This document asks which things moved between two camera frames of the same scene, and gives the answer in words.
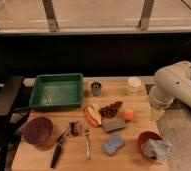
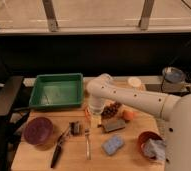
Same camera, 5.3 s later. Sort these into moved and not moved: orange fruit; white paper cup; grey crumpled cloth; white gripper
Moved: white gripper
Not moved: grey crumpled cloth; white paper cup; orange fruit
